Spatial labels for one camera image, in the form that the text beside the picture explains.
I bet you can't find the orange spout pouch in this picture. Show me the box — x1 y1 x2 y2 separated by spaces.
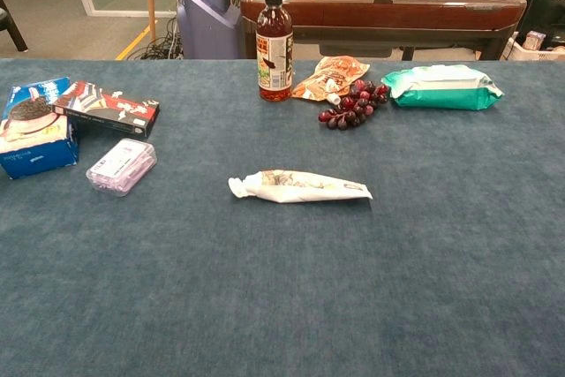
291 55 371 104

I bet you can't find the tangle of black floor cables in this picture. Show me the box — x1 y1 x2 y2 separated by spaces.
127 19 185 61

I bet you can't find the blue cookie box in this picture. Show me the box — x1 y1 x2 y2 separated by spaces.
0 76 80 181

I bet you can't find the amber drink bottle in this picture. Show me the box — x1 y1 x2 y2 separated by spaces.
255 0 294 102

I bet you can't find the bunch of red grapes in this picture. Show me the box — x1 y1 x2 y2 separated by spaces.
317 79 391 132

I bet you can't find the white plastic basket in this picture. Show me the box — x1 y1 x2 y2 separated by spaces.
502 31 565 62

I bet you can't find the green wet wipes pack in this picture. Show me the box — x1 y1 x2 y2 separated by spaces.
380 64 505 111

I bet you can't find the brown mahjong table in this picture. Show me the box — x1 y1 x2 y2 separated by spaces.
240 0 528 62

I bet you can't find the black and red carton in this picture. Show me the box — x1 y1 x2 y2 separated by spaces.
52 80 161 139

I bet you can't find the purple grey robot pedestal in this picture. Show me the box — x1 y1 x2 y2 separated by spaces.
177 0 243 60

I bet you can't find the blue felt tablecloth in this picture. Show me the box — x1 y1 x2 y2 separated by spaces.
0 57 565 377

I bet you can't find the small white drink carton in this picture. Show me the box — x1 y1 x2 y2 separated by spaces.
523 30 546 50

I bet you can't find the black case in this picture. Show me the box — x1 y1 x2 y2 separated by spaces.
516 0 565 49

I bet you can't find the white floral toothpaste tube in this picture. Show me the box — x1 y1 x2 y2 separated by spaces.
228 169 373 205

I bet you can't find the clear box of floss picks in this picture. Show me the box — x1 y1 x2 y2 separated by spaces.
85 138 158 198

